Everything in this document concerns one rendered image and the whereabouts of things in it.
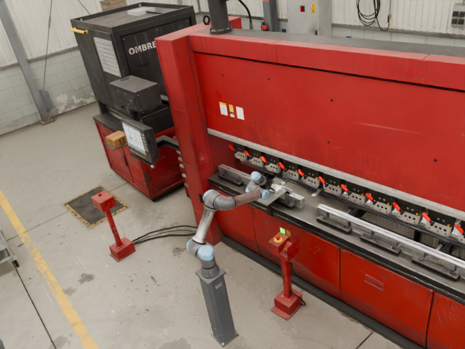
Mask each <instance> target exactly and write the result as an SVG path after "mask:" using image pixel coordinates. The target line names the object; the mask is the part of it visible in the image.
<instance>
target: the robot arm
mask: <svg viewBox="0 0 465 349"><path fill-rule="evenodd" d="M250 177H251V181H250V183H249V184H248V186H247V187H246V189H245V192H246V193H245V194H242V195H238V196H235V197H232V196H231V197H226V196H223V195H222V194H220V193H218V192H217V191H216V190H209V191H207V192H206V193H205V194H204V196H203V200H204V207H205V208H204V211H203V215H202V217H201V221H200V223H199V227H198V229H197V232H196V235H195V236H194V237H193V238H192V239H190V240H189V241H188V243H187V250H188V251H189V252H190V253H191V254H192V255H193V256H194V257H195V258H197V259H198V260H200V262H201V275H202V277H203V278H205V279H212V278H215V277H217V276H218V275H219V273H220V268H219V266H218V264H217V263H216V260H215V253H214V251H213V248H212V247H211V246H209V245H207V246H206V236H207V234H208V231H209V228H210V225H211V222H212V219H213V216H214V213H215V211H217V210H220V211H226V210H230V209H234V208H236V206H239V205H242V204H246V203H248V202H252V201H255V200H257V199H268V197H269V191H267V190H272V191H273V192H276V190H275V189H276V185H274V186H272V184H273V183H272V179H269V178H268V177H267V176H262V175H261V174H260V173H258V172H253V173H252V174H251V176H250ZM273 182H274V181H273ZM259 184H260V185H261V187H259V186H258V185H259ZM266 189H267V190H266Z"/></svg>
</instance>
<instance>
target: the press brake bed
mask: <svg viewBox="0 0 465 349"><path fill-rule="evenodd" d="M210 188H211V190H216V191H217V192H218V193H220V194H222V195H223V196H226V197H231V196H232V197H235V196H238V195H237V194H235V193H232V192H230V191H229V190H226V189H224V188H222V187H220V186H218V185H215V184H213V183H211V182H210ZM272 212H273V216H272V217H271V216H269V215H268V209H267V208H265V207H263V206H261V205H259V204H256V203H255V202H248V203H246V204H242V205H239V206H236V208H234V209H230V210H226V211H220V210H217V211H215V213H216V217H217V222H218V224H219V226H220V228H221V230H222V232H223V233H224V236H223V237H222V238H221V242H223V243H224V244H227V245H228V246H230V247H231V248H233V249H235V250H236V251H238V252H240V253H242V254H244V255H245V256H247V257H248V258H250V259H251V260H254V261H255V262H257V263H258V264H260V265H262V266H263V267H266V268H267V269H269V270H271V271H272V272H274V273H276V274H277V275H279V276H281V277H282V265H281V258H280V257H277V256H275V255H273V254H272V253H270V252H269V247H268V241H270V240H271V239H272V238H273V237H274V236H276V235H277V234H278V233H279V232H280V230H279V226H280V227H282V228H284V229H286V230H289V231H291V232H293V233H296V234H298V237H299V250H300V251H299V252H298V253H297V254H296V255H295V256H294V257H293V258H292V259H290V260H289V262H292V264H293V276H292V277H291V282H292V283H293V284H294V285H296V286H298V287H299V288H301V289H303V290H304V291H306V292H308V293H310V294H311V295H313V296H315V297H316V298H318V299H320V300H321V301H323V302H325V303H326V304H328V305H330V306H332V307H334V308H335V309H337V310H339V311H340V312H342V313H344V314H346V315H347V316H350V317H351V318H353V319H354V320H356V321H358V322H359V323H361V324H363V325H364V326H366V327H368V328H369V329H371V330H373V331H375V332H376V333H378V334H379V335H381V336H383V337H385V338H386V339H388V340H390V341H391V342H393V343H395V344H396V345H398V346H400V347H402V348H404V349H465V298H462V297H460V296H458V295H455V294H453V293H451V292H449V291H446V290H445V289H442V288H440V287H438V286H436V285H434V284H432V283H429V282H427V281H425V280H422V279H420V278H418V277H416V276H413V275H412V274H409V273H408V272H405V271H403V270H401V269H398V268H396V267H394V266H392V265H389V264H388V263H386V262H383V261H381V260H379V259H377V258H375V257H372V256H370V255H368V254H366V253H363V252H362V251H359V250H358V249H355V248H353V247H351V246H348V245H346V244H344V243H342V242H339V241H337V240H335V239H333V238H331V237H329V236H327V235H325V234H322V233H320V232H318V231H315V230H313V229H311V228H309V227H308V226H305V225H303V224H301V223H298V222H296V221H294V220H291V219H289V218H287V217H285V216H283V215H281V214H279V213H276V212H274V211H272ZM365 274H367V275H368V276H371V277H373V278H375V279H377V280H379V281H381V282H382V283H384V285H383V291H381V290H379V289H377V288H375V287H373V286H371V285H369V284H367V283H365V282H364V280H365Z"/></svg>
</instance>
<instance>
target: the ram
mask: <svg viewBox="0 0 465 349"><path fill-rule="evenodd" d="M194 59H195V63H196V68H197V74H198V79H199V86H200V90H201V97H202V101H203V108H204V112H205V117H206V123H207V128H210V129H213V130H216V131H218V132H222V133H224V134H228V135H231V136H234V137H237V138H240V139H243V140H245V141H249V142H251V143H255V144H258V145H262V146H264V147H268V148H271V149H273V150H277V151H279V152H283V153H285V154H289V155H291V156H295V157H297V158H300V159H304V160H307V161H310V162H313V163H317V164H319V165H323V166H325V167H328V168H331V169H334V170H337V171H340V172H344V173H346V174H349V175H352V176H355V177H359V178H361V179H365V180H368V181H371V182H374V183H376V184H380V185H382V186H386V187H388V188H392V189H395V190H398V191H401V192H404V193H408V194H410V195H414V196H416V197H420V198H422V199H426V200H428V201H431V202H434V203H437V204H441V205H443V206H447V207H449V208H454V209H456V210H459V211H462V212H465V90H459V89H451V88H445V87H436V86H431V85H426V84H420V83H419V84H417V83H412V82H403V81H398V80H389V79H384V78H375V77H369V76H364V75H356V74H350V73H341V72H336V71H327V70H322V69H313V68H308V67H303V66H293V65H288V64H280V63H274V62H265V61H260V60H251V59H246V58H241V57H232V56H227V55H217V54H212V53H204V52H198V51H197V52H194ZM219 102H222V103H225V104H226V109H227V113H228V115H224V114H221V108H220V104H219ZM229 105H232V106H233V111H234V113H233V112H231V111H230V108H229ZM236 107H241V108H243V112H244V120H242V119H239V118H237V110H236ZM230 113H232V114H234V116H235V117H232V116H230ZM208 133H209V134H212V135H215V136H218V137H221V138H224V139H226V140H229V141H232V142H235V143H238V144H241V145H245V146H247V147H251V148H253V149H255V150H259V151H261V152H265V153H267V154H271V155H273V156H277V157H280V158H281V159H285V160H287V161H291V162H294V163H297V164H300V165H303V166H306V167H308V168H311V169H314V170H317V171H320V172H323V173H326V174H328V175H332V176H335V177H338V178H340V179H344V180H346V181H350V182H352V183H355V184H358V185H361V186H364V187H367V188H370V189H372V190H376V191H379V192H381V193H385V194H387V195H391V196H393V197H396V198H399V199H402V200H405V201H407V202H411V203H413V204H417V205H420V206H423V207H426V208H429V209H431V210H434V211H437V212H440V213H443V214H446V215H450V216H452V217H455V218H457V219H460V220H464V221H465V217H463V216H461V215H457V214H454V213H451V212H448V211H445V210H443V209H440V208H437V207H434V206H431V205H428V204H425V203H422V202H418V201H416V200H413V199H410V198H407V197H404V196H401V195H398V194H395V193H391V192H389V191H386V190H383V189H380V188H377V187H374V186H371V185H368V184H364V183H362V182H359V181H356V180H353V179H350V178H347V177H344V176H341V175H339V174H335V173H332V172H330V171H327V170H323V169H321V168H317V167H315V166H312V165H309V164H306V163H303V162H300V161H296V160H294V159H290V158H288V157H285V156H282V155H279V154H276V153H273V152H269V151H267V150H263V149H261V148H258V147H255V146H252V145H249V144H246V143H242V142H240V141H236V140H234V139H231V138H228V137H225V136H222V135H219V134H215V133H214V132H210V131H208Z"/></svg>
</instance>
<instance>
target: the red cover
mask: <svg viewBox="0 0 465 349"><path fill-rule="evenodd" d="M189 39H190V46H191V50H192V51H198V52H204V53H212V54H217V55H227V56H232V57H241V58H246V59H251V60H260V61H265V62H274V63H280V64H288V65H293V66H303V67H308V68H313V69H322V70H327V71H336V72H341V73H350V74H356V75H364V76H369V77H375V78H384V79H389V80H398V81H403V82H412V83H417V84H419V83H420V84H426V85H431V86H436V87H445V88H451V89H459V90H465V57H451V56H444V55H429V54H423V53H409V52H401V51H387V50H380V49H373V48H359V47H351V46H337V45H330V44H316V43H308V42H294V41H286V40H279V39H265V38H258V37H244V36H236V35H222V34H221V35H211V34H210V33H201V32H195V33H192V34H189Z"/></svg>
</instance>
